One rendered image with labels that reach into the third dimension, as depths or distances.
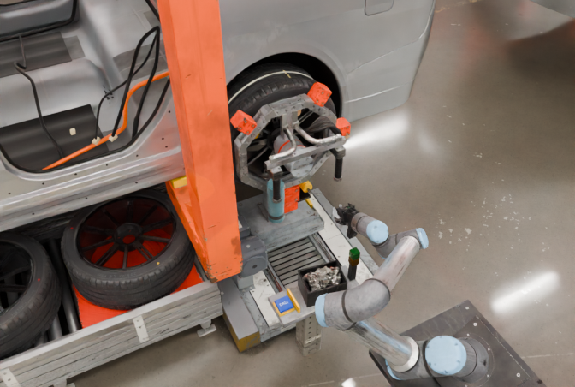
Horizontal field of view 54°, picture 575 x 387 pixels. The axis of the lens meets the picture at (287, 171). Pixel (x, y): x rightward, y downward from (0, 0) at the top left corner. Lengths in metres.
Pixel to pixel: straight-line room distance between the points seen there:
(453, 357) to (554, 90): 3.24
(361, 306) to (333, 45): 1.36
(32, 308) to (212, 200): 1.05
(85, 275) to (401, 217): 1.97
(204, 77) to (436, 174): 2.47
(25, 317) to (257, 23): 1.69
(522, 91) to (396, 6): 2.37
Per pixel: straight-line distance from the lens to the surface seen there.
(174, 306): 2.92
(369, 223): 2.50
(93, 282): 2.92
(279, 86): 2.75
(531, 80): 5.33
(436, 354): 2.50
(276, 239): 3.36
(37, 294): 2.95
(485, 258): 3.68
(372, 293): 2.06
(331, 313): 2.09
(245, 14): 2.56
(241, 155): 2.77
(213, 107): 2.06
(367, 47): 3.00
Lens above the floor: 2.73
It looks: 43 degrees down
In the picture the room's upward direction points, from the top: straight up
